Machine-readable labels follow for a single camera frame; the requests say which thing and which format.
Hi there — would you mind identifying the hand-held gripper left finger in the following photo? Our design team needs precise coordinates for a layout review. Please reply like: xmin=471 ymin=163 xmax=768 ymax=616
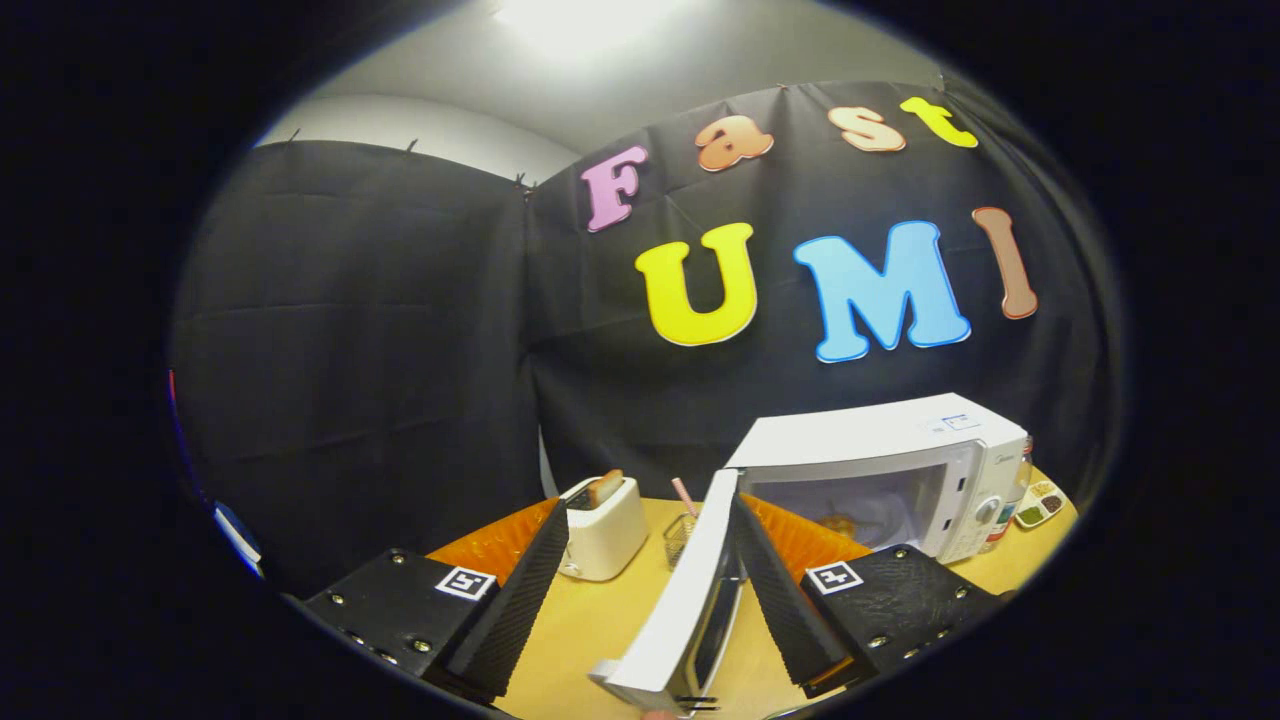
xmin=300 ymin=497 xmax=571 ymax=701

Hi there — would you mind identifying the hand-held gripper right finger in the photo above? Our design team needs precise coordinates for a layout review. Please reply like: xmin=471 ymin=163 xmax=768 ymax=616
xmin=728 ymin=490 xmax=1001 ymax=699

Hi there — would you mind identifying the white microwave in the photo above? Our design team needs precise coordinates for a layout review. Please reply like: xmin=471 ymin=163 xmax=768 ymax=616
xmin=588 ymin=392 xmax=1031 ymax=716

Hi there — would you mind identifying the white toaster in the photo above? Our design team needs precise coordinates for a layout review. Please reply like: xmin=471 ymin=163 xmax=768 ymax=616
xmin=558 ymin=476 xmax=649 ymax=583

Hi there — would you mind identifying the clear plastic water bottle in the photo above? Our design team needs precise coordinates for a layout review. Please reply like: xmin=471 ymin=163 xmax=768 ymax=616
xmin=982 ymin=437 xmax=1034 ymax=553

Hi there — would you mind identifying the white divided dish with beans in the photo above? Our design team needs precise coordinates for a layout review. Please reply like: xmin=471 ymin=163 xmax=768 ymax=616
xmin=1013 ymin=480 xmax=1066 ymax=529

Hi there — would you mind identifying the black backdrop cloth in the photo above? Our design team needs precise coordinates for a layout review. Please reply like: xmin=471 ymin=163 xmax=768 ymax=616
xmin=170 ymin=80 xmax=1111 ymax=596

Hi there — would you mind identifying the wire mesh holder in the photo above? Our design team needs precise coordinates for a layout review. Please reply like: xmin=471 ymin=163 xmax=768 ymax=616
xmin=663 ymin=513 xmax=701 ymax=571

